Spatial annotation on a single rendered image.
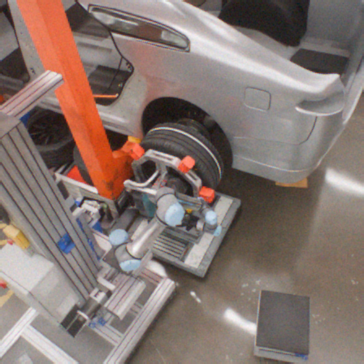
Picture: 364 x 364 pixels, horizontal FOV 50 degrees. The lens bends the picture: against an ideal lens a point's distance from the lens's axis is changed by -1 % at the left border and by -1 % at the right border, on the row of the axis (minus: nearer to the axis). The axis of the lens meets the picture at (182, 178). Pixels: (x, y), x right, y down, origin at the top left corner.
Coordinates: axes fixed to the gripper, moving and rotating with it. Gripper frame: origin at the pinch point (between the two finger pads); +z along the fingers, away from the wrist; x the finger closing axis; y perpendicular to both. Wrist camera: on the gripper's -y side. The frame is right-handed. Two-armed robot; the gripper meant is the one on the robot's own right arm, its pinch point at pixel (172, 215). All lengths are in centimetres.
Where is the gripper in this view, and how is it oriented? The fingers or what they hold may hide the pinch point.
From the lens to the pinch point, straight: 269.0
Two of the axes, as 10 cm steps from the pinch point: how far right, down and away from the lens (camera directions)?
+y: -1.0, -6.4, -7.6
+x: -4.6, 7.1, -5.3
